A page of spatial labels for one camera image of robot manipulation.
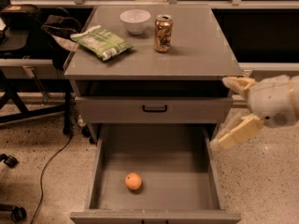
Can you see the orange fruit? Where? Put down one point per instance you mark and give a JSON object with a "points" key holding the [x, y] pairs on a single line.
{"points": [[133, 181]]}

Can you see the green chip bag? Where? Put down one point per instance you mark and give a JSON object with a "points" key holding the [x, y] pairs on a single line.
{"points": [[103, 43]]}

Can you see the black chair caster upper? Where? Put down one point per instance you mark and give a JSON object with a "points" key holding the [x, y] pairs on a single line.
{"points": [[8, 160]]}

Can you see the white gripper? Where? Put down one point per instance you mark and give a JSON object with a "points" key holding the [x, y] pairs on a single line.
{"points": [[271, 102]]}

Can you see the dark jacket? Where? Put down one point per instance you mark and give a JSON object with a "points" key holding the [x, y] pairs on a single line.
{"points": [[59, 30]]}

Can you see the grey drawer cabinet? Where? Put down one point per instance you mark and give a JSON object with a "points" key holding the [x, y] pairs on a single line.
{"points": [[194, 66]]}

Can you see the black chair caster lower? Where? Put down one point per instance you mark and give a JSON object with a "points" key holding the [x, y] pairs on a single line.
{"points": [[16, 213]]}

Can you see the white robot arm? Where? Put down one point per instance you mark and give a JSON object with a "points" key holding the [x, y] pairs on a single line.
{"points": [[295, 97]]}

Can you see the black chair caster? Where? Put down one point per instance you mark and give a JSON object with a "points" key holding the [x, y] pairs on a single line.
{"points": [[16, 213], [8, 160]]}

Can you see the gold soda can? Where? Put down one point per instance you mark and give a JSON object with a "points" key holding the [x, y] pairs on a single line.
{"points": [[163, 30]]}

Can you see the closed grey top drawer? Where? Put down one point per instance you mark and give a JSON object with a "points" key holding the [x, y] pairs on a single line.
{"points": [[129, 109]]}

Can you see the white ceramic bowl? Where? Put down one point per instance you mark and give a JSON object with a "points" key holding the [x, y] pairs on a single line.
{"points": [[135, 20]]}

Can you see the black drawer handle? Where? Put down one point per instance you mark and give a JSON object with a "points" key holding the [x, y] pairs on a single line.
{"points": [[154, 108]]}

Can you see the open grey middle drawer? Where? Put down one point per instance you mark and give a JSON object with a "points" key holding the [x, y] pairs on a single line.
{"points": [[178, 172]]}

